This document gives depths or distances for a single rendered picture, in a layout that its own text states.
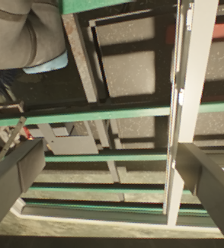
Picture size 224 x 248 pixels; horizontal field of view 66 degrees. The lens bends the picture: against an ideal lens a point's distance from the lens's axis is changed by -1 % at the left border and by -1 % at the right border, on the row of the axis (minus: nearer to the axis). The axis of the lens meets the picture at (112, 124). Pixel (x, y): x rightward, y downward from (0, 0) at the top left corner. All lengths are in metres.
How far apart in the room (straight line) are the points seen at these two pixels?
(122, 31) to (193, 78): 0.40
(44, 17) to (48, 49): 0.05
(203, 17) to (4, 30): 0.35
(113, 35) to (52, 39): 0.45
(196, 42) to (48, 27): 0.30
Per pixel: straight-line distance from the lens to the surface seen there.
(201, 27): 0.44
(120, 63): 0.82
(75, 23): 0.56
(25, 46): 0.33
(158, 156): 0.76
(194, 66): 0.47
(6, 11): 0.26
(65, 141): 0.79
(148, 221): 1.21
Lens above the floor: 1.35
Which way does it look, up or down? 49 degrees down
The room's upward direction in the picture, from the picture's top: 169 degrees counter-clockwise
